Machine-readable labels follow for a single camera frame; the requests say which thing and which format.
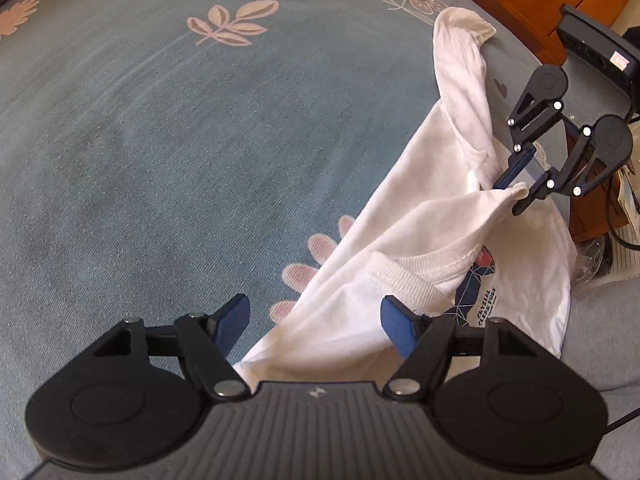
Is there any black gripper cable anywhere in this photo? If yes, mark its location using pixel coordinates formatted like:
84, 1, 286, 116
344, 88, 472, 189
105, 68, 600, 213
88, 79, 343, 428
604, 404, 640, 433

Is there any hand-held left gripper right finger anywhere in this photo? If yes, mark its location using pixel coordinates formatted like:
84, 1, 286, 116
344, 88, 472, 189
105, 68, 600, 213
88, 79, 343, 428
380, 295, 544, 401

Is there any white printed long-sleeve shirt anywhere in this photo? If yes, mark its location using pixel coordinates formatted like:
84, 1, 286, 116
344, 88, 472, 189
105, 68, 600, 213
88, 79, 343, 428
235, 6, 579, 386

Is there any blue floral bed sheet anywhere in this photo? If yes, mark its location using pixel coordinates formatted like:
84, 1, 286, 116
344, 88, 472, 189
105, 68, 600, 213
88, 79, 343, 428
0, 0, 640, 480

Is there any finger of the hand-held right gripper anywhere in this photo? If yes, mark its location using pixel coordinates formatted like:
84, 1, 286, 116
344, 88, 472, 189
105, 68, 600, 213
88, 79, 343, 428
512, 126, 609, 217
494, 91, 566, 192

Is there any black plastic bag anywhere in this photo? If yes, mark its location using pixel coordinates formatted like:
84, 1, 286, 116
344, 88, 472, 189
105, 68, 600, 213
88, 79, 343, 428
574, 234, 617, 283

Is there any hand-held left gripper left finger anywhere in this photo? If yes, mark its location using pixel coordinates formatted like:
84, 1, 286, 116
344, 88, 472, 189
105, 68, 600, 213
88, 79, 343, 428
92, 294, 251, 401

